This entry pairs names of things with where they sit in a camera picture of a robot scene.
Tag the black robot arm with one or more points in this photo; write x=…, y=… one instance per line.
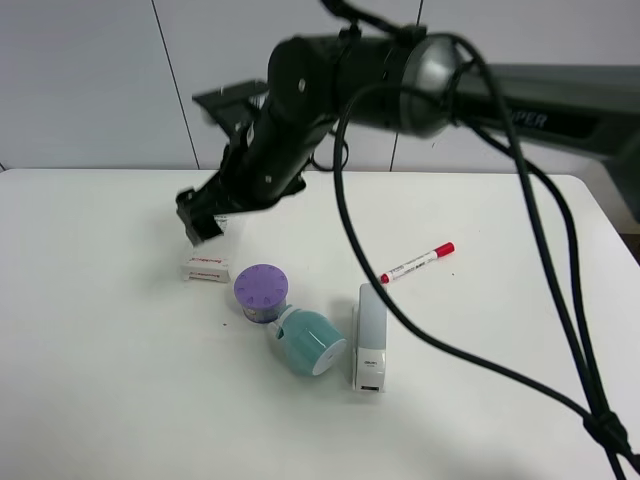
x=411, y=81

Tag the white and grey stapler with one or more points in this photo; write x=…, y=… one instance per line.
x=369, y=341

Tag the purple round container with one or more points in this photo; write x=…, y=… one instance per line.
x=261, y=292

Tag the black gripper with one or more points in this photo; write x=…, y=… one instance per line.
x=261, y=162

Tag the red whiteboard marker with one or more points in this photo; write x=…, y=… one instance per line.
x=417, y=263

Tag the white flat box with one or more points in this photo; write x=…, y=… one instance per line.
x=213, y=259

